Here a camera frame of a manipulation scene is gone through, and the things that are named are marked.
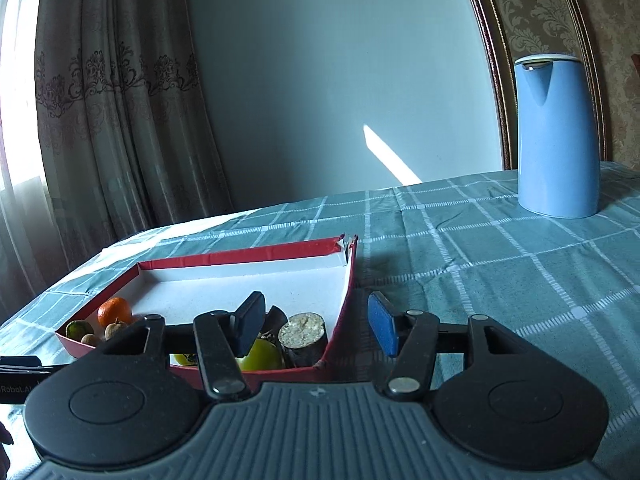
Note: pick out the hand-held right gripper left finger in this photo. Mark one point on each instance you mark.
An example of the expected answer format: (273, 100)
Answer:
(250, 321)

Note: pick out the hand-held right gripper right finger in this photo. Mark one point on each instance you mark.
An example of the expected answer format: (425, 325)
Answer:
(382, 325)

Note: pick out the large green tomato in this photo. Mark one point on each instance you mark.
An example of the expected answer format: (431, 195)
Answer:
(262, 357)

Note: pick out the red cardboard box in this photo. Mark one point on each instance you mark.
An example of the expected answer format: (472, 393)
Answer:
(225, 285)

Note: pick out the cut wooden log piece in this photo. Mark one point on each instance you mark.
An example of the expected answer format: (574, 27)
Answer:
(302, 337)

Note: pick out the small green tomato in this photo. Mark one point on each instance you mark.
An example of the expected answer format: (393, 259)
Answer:
(185, 359)

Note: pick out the small green fruit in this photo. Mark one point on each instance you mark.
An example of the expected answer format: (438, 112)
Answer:
(79, 330)

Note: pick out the small brown fruit with stem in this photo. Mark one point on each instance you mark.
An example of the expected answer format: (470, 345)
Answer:
(114, 330)

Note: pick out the orange mandarin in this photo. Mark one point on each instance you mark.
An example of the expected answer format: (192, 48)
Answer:
(115, 311)

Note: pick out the person's left hand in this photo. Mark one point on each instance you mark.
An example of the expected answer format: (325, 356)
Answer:
(5, 440)

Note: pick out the green checked tablecloth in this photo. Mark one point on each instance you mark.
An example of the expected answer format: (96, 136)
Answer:
(500, 285)

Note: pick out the sheer white curtain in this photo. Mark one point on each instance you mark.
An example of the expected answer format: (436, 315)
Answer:
(20, 160)

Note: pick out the patterned brown curtain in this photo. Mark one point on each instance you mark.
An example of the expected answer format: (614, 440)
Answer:
(125, 110)

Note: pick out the blue kettle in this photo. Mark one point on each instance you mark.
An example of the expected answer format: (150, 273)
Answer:
(555, 150)

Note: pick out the brown wall moulding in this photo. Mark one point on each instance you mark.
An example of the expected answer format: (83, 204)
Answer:
(492, 60)
(590, 50)

